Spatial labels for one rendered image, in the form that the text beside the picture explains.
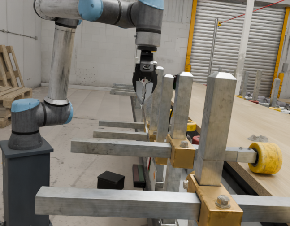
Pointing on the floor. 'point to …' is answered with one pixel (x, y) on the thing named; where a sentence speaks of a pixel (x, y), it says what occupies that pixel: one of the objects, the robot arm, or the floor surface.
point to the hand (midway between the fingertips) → (142, 102)
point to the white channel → (244, 44)
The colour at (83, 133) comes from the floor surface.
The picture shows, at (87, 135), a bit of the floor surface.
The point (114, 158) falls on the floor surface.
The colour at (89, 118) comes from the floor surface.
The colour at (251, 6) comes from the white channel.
